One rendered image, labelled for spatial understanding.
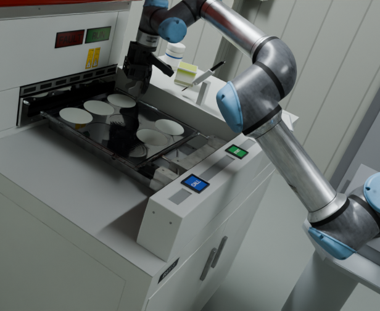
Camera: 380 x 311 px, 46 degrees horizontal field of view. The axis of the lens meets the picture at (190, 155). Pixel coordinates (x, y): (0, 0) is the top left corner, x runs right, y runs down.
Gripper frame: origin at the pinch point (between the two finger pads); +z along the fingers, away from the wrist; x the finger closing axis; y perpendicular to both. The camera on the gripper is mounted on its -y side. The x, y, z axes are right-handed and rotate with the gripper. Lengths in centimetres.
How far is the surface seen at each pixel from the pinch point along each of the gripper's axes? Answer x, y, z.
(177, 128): 16.8, -9.3, 1.3
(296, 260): 0, -117, 91
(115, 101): 1.1, 8.7, 1.3
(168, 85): -2.8, -11.0, -5.2
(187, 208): 65, 8, -5
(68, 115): 13.3, 26.2, 1.4
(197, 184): 57, 2, -5
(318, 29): -97, -148, -16
